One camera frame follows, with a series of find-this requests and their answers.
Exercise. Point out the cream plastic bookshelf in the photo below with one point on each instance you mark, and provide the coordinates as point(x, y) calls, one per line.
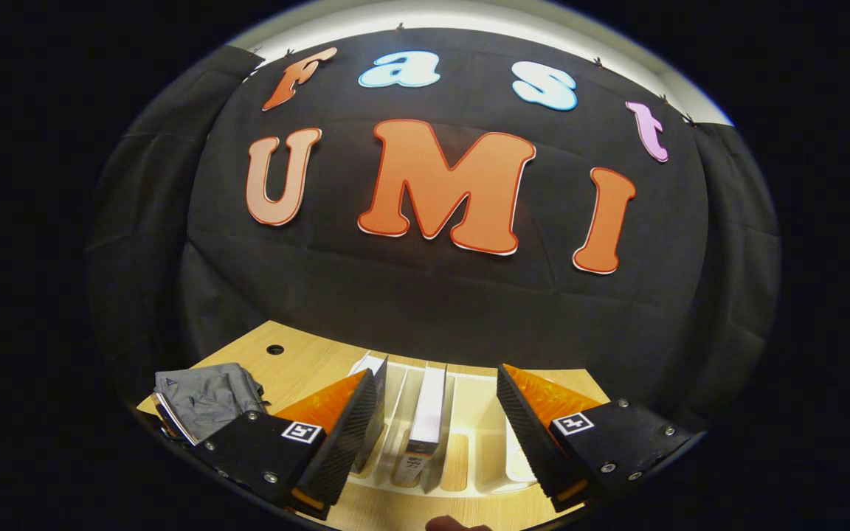
point(480, 413)

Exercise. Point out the white spine book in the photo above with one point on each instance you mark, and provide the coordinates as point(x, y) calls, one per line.
point(429, 405)

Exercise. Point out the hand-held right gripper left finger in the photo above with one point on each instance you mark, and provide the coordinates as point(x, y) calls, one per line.
point(344, 450)

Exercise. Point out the grey schoolbag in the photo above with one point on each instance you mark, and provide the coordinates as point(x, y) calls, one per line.
point(204, 402)

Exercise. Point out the blue cover book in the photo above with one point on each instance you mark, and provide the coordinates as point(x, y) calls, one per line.
point(373, 363)

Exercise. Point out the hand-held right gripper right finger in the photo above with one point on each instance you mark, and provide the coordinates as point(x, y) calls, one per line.
point(532, 450)

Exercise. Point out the black backdrop cloth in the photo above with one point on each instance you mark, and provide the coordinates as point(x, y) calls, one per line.
point(432, 295)

